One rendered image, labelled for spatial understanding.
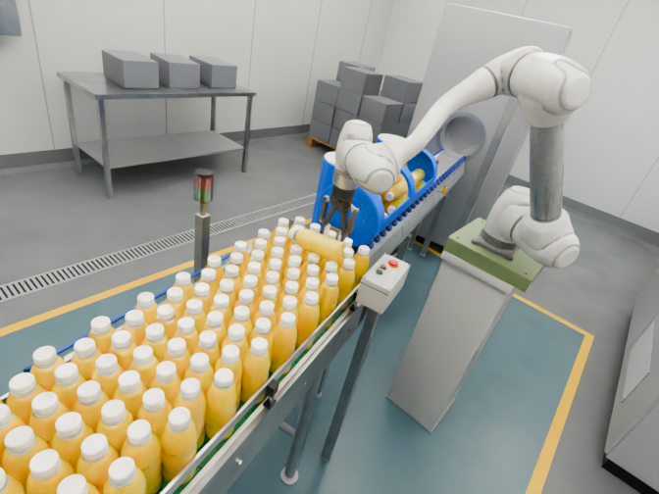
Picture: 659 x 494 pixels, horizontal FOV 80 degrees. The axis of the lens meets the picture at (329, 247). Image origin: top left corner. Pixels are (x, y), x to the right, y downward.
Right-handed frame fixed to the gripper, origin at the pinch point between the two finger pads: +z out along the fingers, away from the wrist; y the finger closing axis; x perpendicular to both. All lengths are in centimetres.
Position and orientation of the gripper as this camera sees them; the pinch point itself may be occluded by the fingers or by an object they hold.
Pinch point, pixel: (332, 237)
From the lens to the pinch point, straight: 139.8
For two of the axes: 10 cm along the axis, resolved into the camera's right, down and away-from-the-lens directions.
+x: -4.8, 3.7, -7.9
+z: -1.9, 8.4, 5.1
